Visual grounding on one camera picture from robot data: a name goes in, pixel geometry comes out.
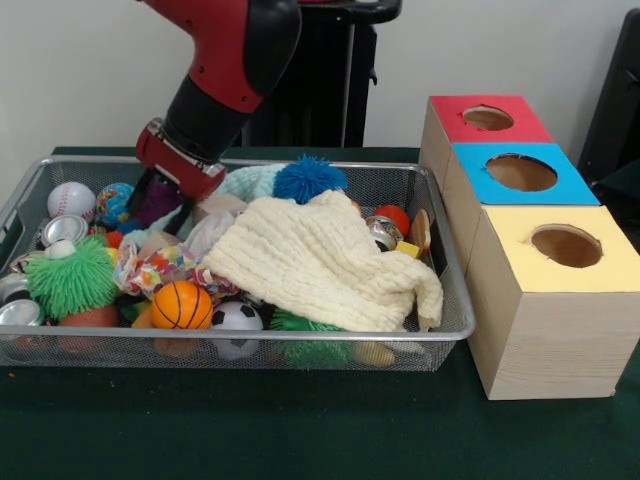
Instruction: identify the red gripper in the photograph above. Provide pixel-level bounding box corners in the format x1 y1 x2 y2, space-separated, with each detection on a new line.
125 127 227 236

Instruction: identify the purple spiky toy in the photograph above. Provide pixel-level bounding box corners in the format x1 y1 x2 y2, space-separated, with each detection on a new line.
133 180 185 226

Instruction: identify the cream knitted cloth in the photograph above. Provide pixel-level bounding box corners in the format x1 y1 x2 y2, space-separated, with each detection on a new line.
203 189 445 334

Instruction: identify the shallow mesh bin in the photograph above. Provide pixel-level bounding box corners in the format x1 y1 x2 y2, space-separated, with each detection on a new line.
0 154 476 374

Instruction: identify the wooden box with three holes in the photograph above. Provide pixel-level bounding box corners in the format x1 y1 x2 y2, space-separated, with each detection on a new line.
418 94 640 401

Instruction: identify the small globe ball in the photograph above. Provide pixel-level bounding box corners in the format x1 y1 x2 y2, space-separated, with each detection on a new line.
95 182 136 229

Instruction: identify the colourful patterned cloth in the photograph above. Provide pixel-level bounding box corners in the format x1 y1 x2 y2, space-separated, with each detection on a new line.
113 238 242 301

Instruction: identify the white baseball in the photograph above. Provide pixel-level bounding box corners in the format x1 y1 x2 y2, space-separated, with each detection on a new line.
46 181 97 221

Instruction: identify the light blue knitted cloth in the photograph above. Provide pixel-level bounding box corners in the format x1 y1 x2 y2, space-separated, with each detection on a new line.
149 163 289 236

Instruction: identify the small orange basketball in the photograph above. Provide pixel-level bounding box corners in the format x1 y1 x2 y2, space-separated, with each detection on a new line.
149 280 215 330

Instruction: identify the green spiky ball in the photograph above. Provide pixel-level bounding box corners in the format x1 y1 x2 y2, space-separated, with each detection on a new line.
25 234 120 321

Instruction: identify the small soccer ball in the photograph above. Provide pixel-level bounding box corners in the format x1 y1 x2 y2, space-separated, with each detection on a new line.
210 299 265 361

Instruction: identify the blue spiky ball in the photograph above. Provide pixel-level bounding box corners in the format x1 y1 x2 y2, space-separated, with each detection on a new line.
272 154 350 205

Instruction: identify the small red ball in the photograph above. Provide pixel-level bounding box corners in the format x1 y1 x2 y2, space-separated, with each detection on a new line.
372 203 411 236

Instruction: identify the dark green side tablecloth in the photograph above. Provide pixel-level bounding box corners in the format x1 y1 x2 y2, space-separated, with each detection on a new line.
589 159 640 211

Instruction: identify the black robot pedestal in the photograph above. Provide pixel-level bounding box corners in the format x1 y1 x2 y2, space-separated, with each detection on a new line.
239 0 404 149

